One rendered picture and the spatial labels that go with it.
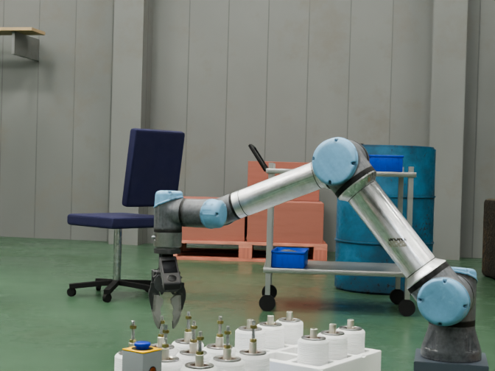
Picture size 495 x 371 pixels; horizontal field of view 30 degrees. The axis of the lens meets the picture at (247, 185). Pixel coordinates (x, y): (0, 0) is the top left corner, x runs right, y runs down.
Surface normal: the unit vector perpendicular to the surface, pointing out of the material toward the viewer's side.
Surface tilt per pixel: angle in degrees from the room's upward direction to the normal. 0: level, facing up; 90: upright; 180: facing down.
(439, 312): 96
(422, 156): 90
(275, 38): 90
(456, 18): 90
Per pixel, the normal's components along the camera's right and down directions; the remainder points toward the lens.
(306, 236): -0.03, 0.01
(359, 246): -0.58, 0.00
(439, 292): -0.25, 0.11
